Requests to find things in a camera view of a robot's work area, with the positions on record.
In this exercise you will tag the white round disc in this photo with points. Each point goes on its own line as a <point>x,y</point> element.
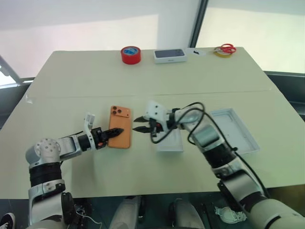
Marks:
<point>201,53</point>

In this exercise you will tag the open white phone box base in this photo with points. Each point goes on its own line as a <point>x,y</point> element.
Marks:
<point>238,133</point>

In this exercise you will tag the dark window frame post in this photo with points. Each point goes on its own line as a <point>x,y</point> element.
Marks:
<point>197,23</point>

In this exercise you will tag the white box with phone print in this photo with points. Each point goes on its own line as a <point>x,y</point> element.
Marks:
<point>169,56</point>

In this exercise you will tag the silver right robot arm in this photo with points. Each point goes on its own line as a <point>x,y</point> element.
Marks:
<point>238,171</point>

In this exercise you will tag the dark metal frame bar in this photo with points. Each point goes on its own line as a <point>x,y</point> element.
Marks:
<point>12,71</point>

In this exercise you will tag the red scissors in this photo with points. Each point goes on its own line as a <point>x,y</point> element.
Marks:
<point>227,47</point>

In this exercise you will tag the small black object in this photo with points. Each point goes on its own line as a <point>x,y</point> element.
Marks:
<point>196,52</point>

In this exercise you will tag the orange phone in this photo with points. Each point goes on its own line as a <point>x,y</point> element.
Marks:
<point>120,126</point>

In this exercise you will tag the red tape roll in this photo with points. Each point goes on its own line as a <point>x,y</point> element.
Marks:
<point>130,56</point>

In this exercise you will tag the black shoe with white sole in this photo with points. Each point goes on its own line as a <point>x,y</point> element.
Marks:
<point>7,220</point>

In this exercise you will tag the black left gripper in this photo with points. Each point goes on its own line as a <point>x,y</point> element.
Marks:
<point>98,139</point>

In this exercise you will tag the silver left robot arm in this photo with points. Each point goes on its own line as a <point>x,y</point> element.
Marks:
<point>47,148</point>

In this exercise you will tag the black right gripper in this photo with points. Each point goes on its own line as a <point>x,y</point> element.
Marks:
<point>157,127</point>

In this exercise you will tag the yellow tape roll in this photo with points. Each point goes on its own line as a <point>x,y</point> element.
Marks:
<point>221,54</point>

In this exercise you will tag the grey rounded shape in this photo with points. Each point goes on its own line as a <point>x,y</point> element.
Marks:
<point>186,214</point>
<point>126,212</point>

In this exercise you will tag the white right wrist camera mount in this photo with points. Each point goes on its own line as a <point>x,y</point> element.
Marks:
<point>156,111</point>

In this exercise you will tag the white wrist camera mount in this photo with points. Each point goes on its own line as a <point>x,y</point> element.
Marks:
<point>89,119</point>
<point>156,111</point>

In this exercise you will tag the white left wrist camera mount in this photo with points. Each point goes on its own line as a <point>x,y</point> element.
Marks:
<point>89,119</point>

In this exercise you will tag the white crumpled object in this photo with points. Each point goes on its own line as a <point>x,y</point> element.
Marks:
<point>228,213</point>

